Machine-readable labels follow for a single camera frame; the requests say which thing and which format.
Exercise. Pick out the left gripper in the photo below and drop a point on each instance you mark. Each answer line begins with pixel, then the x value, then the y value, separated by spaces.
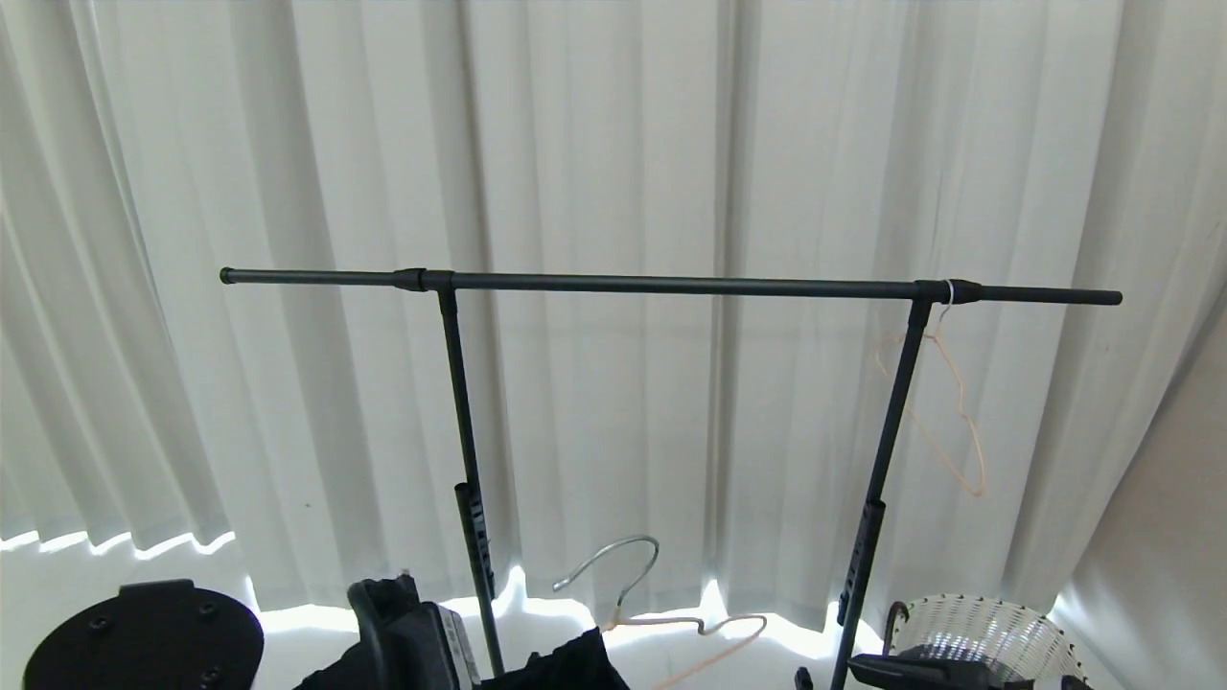
pixel 436 652

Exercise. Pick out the black garment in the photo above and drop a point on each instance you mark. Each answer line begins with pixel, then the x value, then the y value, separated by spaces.
pixel 575 666

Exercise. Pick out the pink clothes hanger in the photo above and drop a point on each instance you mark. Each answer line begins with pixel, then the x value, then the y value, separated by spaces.
pixel 961 407
pixel 661 622

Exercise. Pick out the black clothes rack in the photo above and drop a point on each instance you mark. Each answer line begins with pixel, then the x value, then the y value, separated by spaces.
pixel 671 285

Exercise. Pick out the white laundry basket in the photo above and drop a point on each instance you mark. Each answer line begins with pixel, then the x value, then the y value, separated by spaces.
pixel 987 623

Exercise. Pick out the white curtain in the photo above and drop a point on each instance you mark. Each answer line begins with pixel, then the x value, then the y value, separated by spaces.
pixel 623 144

